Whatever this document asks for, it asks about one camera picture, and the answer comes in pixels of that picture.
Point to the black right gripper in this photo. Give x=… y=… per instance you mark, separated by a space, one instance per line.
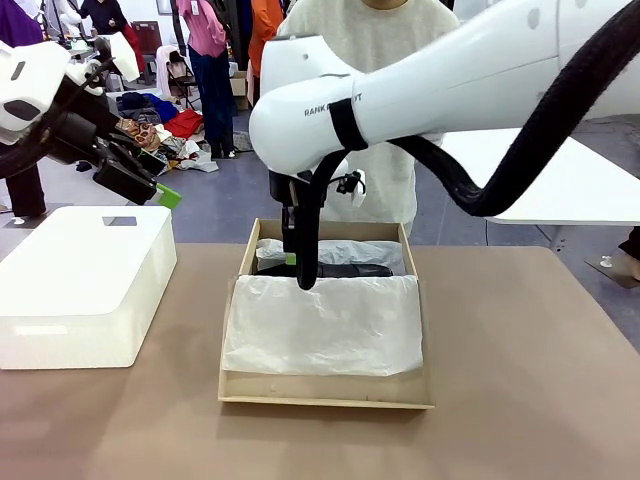
x=282 y=187

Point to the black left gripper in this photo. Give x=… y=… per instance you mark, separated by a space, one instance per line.
x=80 y=137

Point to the black leather shoe with buckle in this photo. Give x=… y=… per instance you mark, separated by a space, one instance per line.
x=360 y=271

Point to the white tissue paper sheet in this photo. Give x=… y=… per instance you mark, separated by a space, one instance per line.
x=325 y=325

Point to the brown cardboard shoe box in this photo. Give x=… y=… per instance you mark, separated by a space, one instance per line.
x=325 y=390

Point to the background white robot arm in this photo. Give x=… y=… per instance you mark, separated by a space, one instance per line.
x=67 y=12

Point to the white plastic storage box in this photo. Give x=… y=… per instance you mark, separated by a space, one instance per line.
x=75 y=280

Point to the small cardboard box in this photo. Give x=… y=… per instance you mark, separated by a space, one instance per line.
x=240 y=90

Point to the pile of colourful clothes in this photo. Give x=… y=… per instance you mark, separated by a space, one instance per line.
x=160 y=130

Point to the folding chair with clothes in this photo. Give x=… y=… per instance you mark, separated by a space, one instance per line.
x=177 y=70

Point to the metal floor plate with knob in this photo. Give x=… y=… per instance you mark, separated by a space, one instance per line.
x=17 y=221
x=612 y=270

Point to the bystander in pink top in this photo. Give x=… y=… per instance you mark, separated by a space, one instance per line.
x=207 y=50

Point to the bystander in black top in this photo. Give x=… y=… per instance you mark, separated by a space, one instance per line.
x=107 y=17

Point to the bystander in purple top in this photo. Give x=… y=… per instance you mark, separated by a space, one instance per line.
x=20 y=25

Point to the bystander in orange top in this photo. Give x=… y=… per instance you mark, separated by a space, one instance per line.
x=262 y=30

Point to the person torso grey sweatshirt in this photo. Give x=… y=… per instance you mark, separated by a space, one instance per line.
x=385 y=40

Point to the white table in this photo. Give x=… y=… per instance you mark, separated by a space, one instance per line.
x=575 y=180

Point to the bystander leg dark trousers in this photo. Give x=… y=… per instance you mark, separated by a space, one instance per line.
x=631 y=255

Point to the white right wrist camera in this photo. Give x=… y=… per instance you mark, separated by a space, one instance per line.
x=352 y=187

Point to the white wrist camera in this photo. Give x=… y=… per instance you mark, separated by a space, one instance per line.
x=122 y=57
x=352 y=187

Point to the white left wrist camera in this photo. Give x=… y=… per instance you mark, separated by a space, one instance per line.
x=122 y=57

